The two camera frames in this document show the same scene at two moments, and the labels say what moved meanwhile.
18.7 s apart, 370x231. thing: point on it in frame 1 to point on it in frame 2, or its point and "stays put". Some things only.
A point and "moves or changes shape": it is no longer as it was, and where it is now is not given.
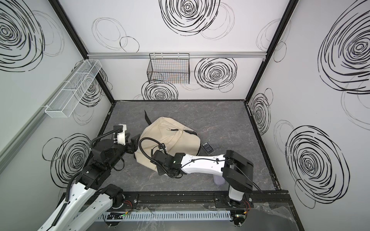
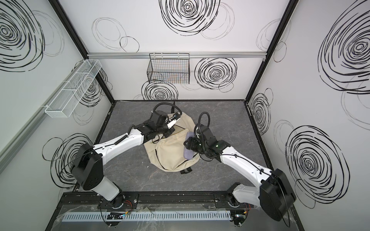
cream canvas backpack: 174,137 moves or changes shape
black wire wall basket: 169,68 stays put
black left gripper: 132,146 to 170,131
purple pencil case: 218,180 to 189,154
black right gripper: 160,169 to 192,144
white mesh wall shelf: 69,95 stays put
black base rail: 271,201 stays put
